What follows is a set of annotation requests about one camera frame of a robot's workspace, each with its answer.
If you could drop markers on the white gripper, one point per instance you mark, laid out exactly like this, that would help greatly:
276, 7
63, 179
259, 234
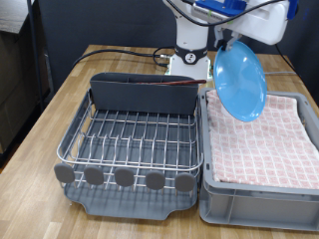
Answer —
265, 25

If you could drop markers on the blue plate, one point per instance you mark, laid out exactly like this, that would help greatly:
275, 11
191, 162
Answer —
241, 83

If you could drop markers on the brown wooden spoon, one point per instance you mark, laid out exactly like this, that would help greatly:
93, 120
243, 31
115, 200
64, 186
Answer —
179, 82

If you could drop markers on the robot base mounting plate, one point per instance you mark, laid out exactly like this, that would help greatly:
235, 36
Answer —
168, 69

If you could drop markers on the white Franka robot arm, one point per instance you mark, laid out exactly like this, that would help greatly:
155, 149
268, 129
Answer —
191, 33

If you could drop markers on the grey dish drying rack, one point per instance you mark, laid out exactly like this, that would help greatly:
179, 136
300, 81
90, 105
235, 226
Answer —
133, 205

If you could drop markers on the dark grey cutlery holder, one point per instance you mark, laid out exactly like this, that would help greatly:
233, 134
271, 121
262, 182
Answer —
143, 98

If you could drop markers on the pink checked cloth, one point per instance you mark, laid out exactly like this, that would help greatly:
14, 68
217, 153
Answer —
265, 152

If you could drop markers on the dark blue partition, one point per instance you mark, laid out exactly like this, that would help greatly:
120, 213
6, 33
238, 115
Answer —
99, 23

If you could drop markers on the grey plastic crate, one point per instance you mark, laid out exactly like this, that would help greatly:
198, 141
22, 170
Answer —
259, 209

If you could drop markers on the black metal pole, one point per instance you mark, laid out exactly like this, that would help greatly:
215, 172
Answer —
35, 49

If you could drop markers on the grey shelf top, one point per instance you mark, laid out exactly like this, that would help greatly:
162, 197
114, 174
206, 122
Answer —
13, 16

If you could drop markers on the brown cabinet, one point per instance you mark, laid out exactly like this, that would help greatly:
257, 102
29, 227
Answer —
16, 99

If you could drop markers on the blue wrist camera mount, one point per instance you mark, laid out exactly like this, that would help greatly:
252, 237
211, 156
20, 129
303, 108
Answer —
229, 5

